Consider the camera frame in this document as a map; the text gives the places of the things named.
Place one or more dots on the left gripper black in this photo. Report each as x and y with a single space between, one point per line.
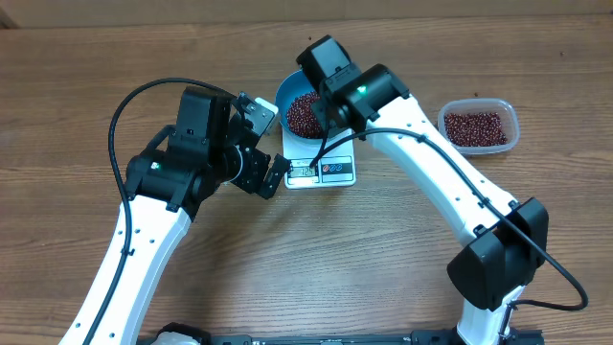
259 164

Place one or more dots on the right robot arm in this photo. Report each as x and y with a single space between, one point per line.
501 238

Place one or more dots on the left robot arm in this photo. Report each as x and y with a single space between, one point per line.
212 142

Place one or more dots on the white digital kitchen scale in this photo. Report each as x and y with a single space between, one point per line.
334 169

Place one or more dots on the blue metal bowl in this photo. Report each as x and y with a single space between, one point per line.
296 100

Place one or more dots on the red beans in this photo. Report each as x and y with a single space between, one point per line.
481 129

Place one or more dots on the clear plastic food container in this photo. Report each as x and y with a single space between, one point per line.
506 112

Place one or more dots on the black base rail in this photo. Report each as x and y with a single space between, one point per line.
176 333

